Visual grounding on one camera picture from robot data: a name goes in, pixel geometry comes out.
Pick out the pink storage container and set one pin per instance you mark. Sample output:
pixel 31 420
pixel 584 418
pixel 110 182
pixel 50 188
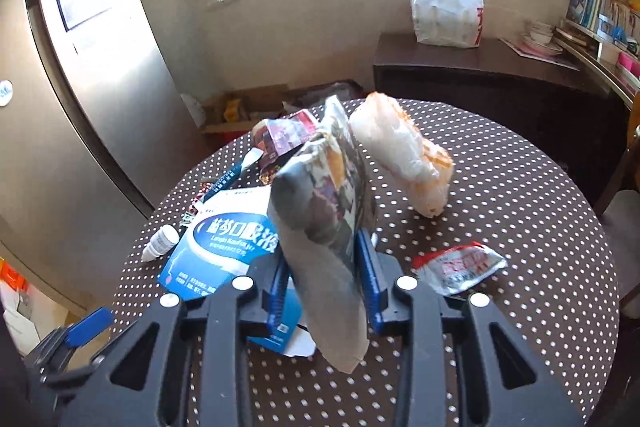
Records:
pixel 629 64

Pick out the stack of white bowls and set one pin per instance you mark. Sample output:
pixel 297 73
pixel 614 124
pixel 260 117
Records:
pixel 541 38

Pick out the white paper notice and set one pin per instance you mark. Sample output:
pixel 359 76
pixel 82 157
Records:
pixel 85 2

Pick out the small white plastic bottle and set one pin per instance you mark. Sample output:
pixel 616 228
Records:
pixel 160 244

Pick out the pink paper mat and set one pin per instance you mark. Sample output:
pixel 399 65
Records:
pixel 560 55

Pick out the silver red sachet wrapper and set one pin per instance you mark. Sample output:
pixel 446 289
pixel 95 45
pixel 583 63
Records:
pixel 457 269

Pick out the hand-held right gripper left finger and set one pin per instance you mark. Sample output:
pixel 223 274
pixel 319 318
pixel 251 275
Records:
pixel 276 302

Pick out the round white fridge magnet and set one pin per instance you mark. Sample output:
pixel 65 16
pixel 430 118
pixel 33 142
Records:
pixel 4 93

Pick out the open brown cardboard box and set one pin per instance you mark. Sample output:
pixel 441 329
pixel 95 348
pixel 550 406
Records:
pixel 260 99

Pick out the crumpled red printed wrapper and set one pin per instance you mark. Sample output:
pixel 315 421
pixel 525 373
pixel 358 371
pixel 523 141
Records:
pixel 280 137

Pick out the small dark red wrapper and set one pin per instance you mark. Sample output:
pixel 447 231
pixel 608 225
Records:
pixel 200 204

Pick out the white cupboard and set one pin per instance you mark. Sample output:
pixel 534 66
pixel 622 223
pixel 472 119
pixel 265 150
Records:
pixel 17 322

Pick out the white plastic shopping bag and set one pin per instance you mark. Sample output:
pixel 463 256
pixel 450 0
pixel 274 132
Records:
pixel 447 9

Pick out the blue white strip wrapper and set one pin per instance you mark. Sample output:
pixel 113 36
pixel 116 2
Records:
pixel 235 172

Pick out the brown dotted tablecloth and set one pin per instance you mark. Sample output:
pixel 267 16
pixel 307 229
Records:
pixel 500 187

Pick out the grey foil snack bag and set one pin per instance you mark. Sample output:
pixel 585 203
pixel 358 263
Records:
pixel 320 227

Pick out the wrappers on table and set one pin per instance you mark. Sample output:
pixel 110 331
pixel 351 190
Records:
pixel 500 92

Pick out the yellow packet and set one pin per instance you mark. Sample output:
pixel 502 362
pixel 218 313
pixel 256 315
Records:
pixel 231 109

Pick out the blue white medicine box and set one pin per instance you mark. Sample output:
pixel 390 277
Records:
pixel 225 252

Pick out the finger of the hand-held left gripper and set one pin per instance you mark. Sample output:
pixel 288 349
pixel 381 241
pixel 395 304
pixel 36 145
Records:
pixel 90 324

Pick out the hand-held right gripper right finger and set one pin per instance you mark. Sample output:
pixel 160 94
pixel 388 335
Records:
pixel 370 282

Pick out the row of books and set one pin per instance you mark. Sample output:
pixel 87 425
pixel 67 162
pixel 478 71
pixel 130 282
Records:
pixel 587 4

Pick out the steel refrigerator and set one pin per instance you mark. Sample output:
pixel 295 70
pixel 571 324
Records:
pixel 100 132

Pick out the grey seat chair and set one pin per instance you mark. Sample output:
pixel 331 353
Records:
pixel 622 227

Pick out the clear orange plastic bag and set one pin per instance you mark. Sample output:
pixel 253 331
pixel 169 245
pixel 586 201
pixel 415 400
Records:
pixel 405 152

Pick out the wooden wall shelf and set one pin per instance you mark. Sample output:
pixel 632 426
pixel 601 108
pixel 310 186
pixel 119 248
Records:
pixel 595 59

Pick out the red plastic crate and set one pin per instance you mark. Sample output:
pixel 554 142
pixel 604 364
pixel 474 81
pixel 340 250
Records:
pixel 12 277

